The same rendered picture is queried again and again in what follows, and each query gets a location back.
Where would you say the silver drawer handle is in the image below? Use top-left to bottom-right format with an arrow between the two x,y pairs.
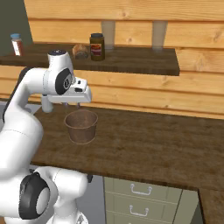
129,204 -> 150,218
129,183 -> 153,196

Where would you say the pale green drawer front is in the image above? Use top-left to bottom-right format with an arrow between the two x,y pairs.
111,177 -> 184,203
105,192 -> 179,219

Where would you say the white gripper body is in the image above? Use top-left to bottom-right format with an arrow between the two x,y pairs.
47,87 -> 93,105

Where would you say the dark wooden wall shelf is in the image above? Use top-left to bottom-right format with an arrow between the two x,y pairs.
0,43 -> 180,77

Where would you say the red spice bottle blue cap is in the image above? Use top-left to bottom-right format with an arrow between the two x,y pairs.
10,32 -> 25,57

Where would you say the pale tall glass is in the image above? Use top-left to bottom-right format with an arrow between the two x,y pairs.
151,20 -> 169,53
101,20 -> 116,51

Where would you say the dark jar with red label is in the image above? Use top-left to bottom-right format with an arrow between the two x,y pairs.
89,32 -> 106,62

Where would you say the brown bread loaf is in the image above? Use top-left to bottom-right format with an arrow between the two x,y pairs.
72,43 -> 90,60

